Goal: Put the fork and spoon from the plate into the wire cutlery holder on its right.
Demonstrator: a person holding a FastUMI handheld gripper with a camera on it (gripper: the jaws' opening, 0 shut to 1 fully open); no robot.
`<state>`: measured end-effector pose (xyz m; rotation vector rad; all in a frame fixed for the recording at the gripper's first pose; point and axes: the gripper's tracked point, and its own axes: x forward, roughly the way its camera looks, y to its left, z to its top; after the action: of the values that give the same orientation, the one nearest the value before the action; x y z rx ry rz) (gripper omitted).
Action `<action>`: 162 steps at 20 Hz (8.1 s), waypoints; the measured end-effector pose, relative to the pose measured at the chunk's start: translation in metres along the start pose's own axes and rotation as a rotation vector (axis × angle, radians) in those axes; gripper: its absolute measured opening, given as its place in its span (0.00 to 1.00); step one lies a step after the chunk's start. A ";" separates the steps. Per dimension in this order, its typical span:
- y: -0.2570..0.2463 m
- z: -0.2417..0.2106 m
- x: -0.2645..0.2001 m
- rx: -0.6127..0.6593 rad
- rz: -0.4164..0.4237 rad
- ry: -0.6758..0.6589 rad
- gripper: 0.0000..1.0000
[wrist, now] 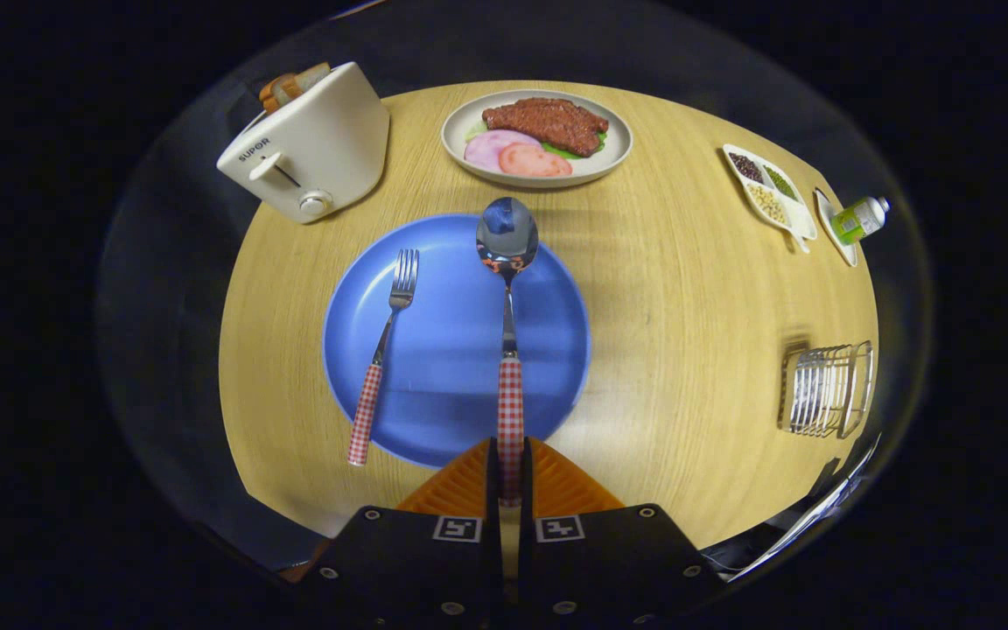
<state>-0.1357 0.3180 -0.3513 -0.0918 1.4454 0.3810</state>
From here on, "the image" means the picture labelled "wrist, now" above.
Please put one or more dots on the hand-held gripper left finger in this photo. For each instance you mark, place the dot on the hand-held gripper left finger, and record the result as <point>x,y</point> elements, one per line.
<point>434,569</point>

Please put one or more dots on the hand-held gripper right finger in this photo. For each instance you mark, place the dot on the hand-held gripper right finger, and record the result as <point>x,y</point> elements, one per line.
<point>600,569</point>

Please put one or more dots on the blue plate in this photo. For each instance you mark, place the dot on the blue plate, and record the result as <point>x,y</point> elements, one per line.
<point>451,376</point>

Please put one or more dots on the white divided tray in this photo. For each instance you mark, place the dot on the white divided tray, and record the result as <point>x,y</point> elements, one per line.
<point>803,226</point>

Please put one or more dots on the yellow soybeans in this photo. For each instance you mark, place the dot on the yellow soybeans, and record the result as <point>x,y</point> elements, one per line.
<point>766,204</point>

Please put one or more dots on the small white dish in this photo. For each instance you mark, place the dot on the small white dish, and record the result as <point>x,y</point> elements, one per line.
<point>832,232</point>

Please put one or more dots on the red tomato slice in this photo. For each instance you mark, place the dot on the red tomato slice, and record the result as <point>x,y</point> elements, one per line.
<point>535,162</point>

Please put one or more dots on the pink ham slice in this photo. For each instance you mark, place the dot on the pink ham slice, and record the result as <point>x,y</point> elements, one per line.
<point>486,149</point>

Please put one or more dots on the beige food plate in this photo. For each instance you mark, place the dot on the beige food plate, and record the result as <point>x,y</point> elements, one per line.
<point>618,144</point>

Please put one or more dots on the green mung beans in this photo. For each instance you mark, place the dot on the green mung beans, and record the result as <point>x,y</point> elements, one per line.
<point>780,182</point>

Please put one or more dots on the green lettuce leaf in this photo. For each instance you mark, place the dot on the green lettuce leaf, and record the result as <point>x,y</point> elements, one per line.
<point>596,142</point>

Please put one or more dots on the dark red beans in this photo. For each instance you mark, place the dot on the dark red beans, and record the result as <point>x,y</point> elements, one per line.
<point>746,167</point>

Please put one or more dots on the green label spray bottle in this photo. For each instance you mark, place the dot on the green label spray bottle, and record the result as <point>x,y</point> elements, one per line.
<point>854,221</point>

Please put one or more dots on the white toaster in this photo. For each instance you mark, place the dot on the white toaster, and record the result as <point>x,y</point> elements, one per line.
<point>329,140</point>

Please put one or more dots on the brown meat patty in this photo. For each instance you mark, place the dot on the brown meat patty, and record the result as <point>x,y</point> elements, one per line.
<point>548,122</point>

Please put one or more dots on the toasted bread slice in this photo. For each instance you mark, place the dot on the toasted bread slice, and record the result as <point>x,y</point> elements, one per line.
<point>281,92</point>
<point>313,77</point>

